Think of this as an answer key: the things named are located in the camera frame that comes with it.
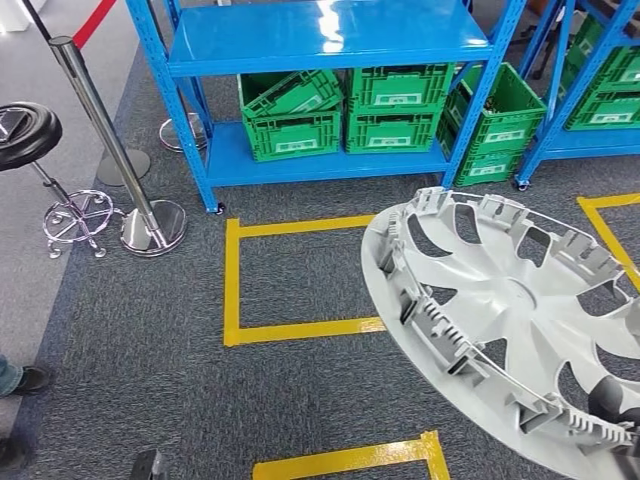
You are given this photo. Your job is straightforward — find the black post barrier stanchion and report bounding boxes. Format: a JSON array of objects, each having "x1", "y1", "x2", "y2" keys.
[{"x1": 20, "y1": 0, "x2": 152, "y2": 188}]

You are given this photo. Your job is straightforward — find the black stool chrome base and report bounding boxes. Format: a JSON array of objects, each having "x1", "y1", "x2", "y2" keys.
[{"x1": 0, "y1": 101, "x2": 116, "y2": 261}]

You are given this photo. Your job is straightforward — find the grey plastic wheel hubcap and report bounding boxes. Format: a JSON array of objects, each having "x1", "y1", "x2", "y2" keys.
[{"x1": 359, "y1": 186, "x2": 640, "y2": 480}]

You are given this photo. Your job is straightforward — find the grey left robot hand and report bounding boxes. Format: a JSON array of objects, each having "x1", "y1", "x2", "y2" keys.
[{"x1": 130, "y1": 449, "x2": 167, "y2": 480}]

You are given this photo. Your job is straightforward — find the white low cabinet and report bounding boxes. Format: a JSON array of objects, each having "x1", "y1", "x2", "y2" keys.
[{"x1": 0, "y1": 0, "x2": 31, "y2": 34}]

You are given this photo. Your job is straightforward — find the blue metal shelf rack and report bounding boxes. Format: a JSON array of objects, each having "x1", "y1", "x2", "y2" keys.
[
  {"x1": 515, "y1": 0, "x2": 640, "y2": 193},
  {"x1": 125, "y1": 0, "x2": 528, "y2": 215}
]

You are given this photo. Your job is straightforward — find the red barrier belt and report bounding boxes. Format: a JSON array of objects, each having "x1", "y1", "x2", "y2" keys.
[{"x1": 72, "y1": 0, "x2": 118, "y2": 51}]

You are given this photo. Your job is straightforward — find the person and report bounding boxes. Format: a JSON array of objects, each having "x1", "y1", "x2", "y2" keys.
[{"x1": 0, "y1": 354, "x2": 52, "y2": 473}]

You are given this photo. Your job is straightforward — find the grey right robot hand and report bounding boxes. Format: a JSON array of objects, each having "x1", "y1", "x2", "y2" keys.
[{"x1": 588, "y1": 375, "x2": 640, "y2": 429}]

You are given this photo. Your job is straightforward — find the black phone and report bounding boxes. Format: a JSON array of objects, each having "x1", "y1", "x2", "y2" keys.
[{"x1": 0, "y1": 107, "x2": 29, "y2": 145}]

